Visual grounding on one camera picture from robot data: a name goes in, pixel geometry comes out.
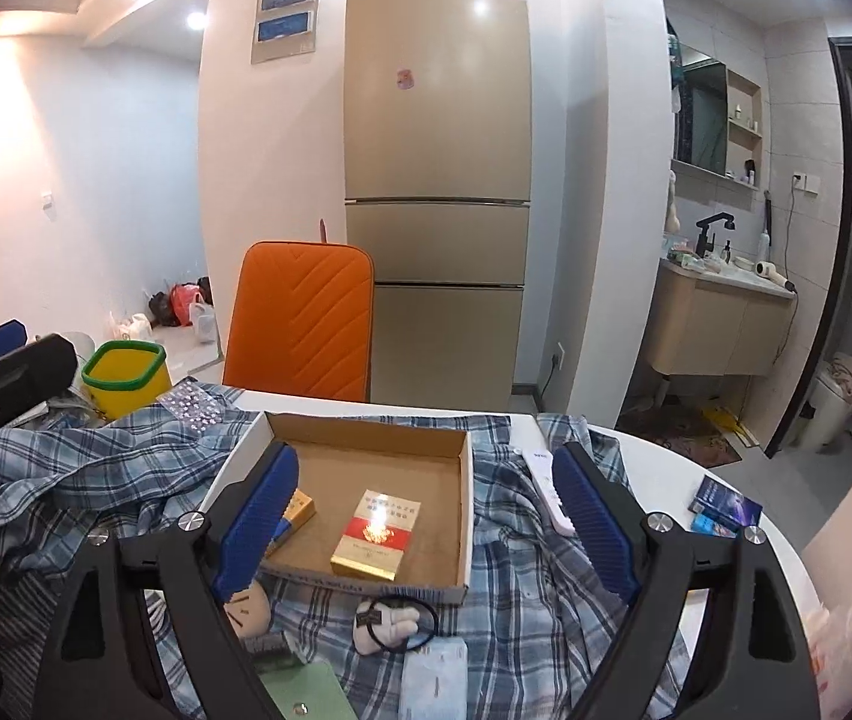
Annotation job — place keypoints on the orange padded chair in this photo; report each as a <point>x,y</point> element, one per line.
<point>298,322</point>

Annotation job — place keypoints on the beige hanging towel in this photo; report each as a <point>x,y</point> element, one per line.
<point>672,202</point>

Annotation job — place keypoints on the dark door frame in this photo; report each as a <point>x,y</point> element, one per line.
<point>838,240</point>

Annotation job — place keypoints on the white remote control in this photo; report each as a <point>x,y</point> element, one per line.
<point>538,476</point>

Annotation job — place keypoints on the white wall switch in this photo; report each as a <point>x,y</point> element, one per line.
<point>48,205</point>

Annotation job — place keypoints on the black faucet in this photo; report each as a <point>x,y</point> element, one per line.
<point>707,232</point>

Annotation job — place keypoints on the ceiling spotlight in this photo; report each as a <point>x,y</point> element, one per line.
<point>196,19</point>

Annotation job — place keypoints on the white container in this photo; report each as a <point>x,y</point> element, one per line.
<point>77,346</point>

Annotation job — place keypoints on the dark blue packet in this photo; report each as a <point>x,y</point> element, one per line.
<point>730,501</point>

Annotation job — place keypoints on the white electric toothbrush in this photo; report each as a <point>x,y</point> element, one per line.
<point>765,240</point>

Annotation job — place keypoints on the red plastic bag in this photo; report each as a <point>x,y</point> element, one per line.
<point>186,304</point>

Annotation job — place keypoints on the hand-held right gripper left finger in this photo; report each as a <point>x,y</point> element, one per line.
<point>261,517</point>

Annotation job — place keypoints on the black plastic bag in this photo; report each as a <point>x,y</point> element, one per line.
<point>161,309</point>

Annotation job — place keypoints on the blue plaid shirt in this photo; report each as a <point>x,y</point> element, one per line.
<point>118,465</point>

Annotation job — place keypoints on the white laundry bin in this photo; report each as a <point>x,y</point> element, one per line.
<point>827,405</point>

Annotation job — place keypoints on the bathroom mirror cabinet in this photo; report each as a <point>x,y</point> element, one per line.
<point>703,112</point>

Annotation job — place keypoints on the orange cigarette pack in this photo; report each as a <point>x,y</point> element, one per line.
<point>300,511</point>

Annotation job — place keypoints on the bathroom wall outlet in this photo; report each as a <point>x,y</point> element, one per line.
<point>805,183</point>

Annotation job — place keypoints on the low wall outlet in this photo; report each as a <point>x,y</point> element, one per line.
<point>558,357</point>

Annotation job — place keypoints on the white plush charm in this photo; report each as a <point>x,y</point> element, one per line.
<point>396,624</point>

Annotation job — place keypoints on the white hair dryer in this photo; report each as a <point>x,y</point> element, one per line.
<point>771,274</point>

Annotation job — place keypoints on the patterned floor mat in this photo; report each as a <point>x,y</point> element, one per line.
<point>688,439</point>

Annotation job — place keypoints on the wall electrical panel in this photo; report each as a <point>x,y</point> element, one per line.
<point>287,15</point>

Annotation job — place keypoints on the white plastic bag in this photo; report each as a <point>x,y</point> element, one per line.
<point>203,321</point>

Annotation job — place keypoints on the beige refrigerator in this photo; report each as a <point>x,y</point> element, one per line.
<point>433,165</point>

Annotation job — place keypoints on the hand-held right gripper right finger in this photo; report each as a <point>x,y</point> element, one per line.
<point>595,532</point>

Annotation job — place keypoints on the light blue tissue packet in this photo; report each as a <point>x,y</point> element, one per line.
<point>433,682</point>

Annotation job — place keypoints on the beige bathroom vanity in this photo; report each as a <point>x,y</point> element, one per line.
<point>718,326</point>

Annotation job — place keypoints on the yellow floor item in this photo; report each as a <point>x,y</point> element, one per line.
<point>730,424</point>

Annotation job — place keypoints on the cardboard box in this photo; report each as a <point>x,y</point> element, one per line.
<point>396,465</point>

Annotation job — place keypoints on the beige round plush doll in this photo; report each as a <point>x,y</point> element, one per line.
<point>250,611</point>

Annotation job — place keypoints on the blister pill pack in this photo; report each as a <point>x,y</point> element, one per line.
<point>190,405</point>

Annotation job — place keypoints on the yellow bin with green rim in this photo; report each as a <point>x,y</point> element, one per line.
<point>130,386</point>

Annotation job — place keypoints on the green wallet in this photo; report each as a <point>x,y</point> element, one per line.
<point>306,694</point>

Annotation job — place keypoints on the red and gold cigarette pack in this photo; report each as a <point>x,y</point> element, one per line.
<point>377,536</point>

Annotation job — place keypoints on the pink fridge magnet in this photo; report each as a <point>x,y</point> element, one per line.
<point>405,79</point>

